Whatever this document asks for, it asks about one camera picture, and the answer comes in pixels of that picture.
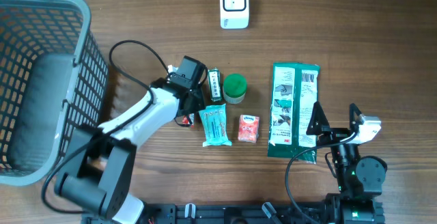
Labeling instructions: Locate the white barcode scanner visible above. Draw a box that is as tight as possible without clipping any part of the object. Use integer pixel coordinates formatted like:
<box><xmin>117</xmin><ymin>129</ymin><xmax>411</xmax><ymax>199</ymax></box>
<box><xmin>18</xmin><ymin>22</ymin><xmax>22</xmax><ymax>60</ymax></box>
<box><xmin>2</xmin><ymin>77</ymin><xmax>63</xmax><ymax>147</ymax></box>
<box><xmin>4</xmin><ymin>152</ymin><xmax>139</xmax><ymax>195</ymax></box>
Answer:
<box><xmin>219</xmin><ymin>0</ymin><xmax>250</xmax><ymax>29</ymax></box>

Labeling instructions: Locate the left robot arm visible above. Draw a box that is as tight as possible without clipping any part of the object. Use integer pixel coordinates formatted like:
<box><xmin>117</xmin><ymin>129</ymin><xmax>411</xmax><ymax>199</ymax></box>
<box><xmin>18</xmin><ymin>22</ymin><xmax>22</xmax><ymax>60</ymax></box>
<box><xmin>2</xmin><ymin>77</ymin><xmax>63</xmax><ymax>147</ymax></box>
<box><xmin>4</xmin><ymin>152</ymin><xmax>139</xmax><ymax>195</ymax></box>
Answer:
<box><xmin>54</xmin><ymin>56</ymin><xmax>207</xmax><ymax>223</ymax></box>

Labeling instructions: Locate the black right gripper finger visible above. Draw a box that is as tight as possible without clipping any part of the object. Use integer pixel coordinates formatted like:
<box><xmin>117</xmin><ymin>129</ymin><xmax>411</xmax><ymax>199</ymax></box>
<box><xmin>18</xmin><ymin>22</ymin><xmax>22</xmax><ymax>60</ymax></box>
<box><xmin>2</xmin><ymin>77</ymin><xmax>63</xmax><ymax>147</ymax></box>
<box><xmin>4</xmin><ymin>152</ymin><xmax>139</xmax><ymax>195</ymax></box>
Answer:
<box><xmin>306</xmin><ymin>101</ymin><xmax>330</xmax><ymax>136</ymax></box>
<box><xmin>349</xmin><ymin>103</ymin><xmax>362</xmax><ymax>132</ymax></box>

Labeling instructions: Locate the light green wet wipes pack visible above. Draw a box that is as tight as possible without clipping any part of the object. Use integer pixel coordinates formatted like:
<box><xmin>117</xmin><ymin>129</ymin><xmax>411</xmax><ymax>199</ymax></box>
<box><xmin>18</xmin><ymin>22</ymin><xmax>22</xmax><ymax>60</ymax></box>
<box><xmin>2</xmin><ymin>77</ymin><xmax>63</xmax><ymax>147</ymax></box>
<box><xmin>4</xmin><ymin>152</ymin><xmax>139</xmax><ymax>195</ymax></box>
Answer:
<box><xmin>199</xmin><ymin>104</ymin><xmax>232</xmax><ymax>147</ymax></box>

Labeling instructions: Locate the grey plastic shopping basket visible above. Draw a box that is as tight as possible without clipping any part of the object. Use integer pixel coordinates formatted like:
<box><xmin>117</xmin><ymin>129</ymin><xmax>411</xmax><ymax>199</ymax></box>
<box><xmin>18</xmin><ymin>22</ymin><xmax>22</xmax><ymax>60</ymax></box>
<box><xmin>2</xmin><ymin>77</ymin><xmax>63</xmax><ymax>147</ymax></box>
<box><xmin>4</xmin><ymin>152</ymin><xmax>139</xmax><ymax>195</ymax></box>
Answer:
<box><xmin>1</xmin><ymin>0</ymin><xmax>108</xmax><ymax>186</ymax></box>

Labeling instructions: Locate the green white small box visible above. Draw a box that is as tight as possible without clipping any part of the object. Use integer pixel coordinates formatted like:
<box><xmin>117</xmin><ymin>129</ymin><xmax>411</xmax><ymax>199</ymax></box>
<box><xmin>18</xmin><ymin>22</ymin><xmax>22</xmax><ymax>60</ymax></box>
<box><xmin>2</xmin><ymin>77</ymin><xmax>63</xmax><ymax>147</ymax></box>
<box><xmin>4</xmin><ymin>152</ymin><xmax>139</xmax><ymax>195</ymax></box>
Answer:
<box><xmin>208</xmin><ymin>68</ymin><xmax>223</xmax><ymax>102</ymax></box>

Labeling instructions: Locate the small red packet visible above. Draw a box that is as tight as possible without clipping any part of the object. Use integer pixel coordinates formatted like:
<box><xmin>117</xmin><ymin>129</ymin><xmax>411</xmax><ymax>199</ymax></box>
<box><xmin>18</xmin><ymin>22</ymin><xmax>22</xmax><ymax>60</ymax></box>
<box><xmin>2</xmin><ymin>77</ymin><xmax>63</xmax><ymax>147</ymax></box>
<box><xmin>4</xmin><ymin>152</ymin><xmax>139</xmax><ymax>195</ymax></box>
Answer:
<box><xmin>182</xmin><ymin>113</ymin><xmax>195</xmax><ymax>127</ymax></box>

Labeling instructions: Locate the green lid jar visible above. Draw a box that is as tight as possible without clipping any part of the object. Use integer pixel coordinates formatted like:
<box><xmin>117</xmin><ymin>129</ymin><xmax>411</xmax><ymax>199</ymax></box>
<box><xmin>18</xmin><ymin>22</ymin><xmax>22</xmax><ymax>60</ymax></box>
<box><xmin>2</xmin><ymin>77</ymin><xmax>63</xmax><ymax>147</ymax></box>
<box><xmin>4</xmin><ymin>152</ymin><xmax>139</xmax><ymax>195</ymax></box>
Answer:
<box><xmin>223</xmin><ymin>73</ymin><xmax>247</xmax><ymax>104</ymax></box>

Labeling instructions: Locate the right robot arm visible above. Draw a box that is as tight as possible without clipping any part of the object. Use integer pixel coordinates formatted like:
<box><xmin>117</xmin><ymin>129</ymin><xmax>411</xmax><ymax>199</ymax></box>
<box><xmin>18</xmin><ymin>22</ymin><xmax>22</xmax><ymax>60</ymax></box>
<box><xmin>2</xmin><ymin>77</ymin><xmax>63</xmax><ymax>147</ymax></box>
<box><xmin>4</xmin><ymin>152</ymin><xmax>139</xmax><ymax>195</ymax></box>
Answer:
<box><xmin>307</xmin><ymin>102</ymin><xmax>388</xmax><ymax>224</ymax></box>

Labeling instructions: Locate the green 3M gloves bag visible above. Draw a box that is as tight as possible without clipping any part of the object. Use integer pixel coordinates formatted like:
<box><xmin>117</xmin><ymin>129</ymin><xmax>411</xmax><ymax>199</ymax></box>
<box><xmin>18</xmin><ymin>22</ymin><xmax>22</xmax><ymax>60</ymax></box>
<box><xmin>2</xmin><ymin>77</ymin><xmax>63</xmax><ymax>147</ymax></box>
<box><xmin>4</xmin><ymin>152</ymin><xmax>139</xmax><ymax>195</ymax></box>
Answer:
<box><xmin>267</xmin><ymin>63</ymin><xmax>320</xmax><ymax>158</ymax></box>

